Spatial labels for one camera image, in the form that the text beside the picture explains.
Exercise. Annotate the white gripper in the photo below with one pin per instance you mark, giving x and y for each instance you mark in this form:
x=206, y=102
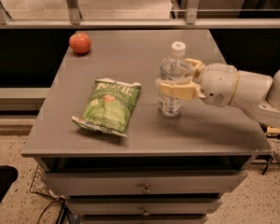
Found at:
x=216, y=84

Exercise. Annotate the clear plastic water bottle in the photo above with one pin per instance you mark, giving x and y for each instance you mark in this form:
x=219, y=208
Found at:
x=173, y=68

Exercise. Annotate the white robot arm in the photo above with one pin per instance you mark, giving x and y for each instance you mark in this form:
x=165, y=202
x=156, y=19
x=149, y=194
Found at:
x=257, y=95

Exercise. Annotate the red apple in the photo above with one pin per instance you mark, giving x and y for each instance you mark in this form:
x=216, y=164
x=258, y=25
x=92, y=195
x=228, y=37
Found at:
x=80, y=43

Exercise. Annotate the green chip bag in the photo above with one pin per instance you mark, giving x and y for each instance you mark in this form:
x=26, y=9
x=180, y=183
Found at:
x=110, y=107

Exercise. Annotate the yellow wooden stand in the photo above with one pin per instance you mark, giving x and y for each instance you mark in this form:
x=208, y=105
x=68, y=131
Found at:
x=273, y=130

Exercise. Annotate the top grey drawer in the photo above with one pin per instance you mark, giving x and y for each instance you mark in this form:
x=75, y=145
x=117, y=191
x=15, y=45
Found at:
x=143, y=183

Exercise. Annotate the grey drawer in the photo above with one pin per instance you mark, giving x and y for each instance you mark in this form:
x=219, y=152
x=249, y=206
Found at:
x=143, y=183
x=143, y=206

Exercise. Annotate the middle grey drawer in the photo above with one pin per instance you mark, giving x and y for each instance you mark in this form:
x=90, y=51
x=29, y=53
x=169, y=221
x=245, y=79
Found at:
x=143, y=206

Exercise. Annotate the metal railing frame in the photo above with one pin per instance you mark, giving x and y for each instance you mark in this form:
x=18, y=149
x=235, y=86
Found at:
x=115, y=14

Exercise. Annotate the wire basket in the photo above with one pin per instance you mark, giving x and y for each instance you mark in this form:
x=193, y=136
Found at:
x=39, y=187

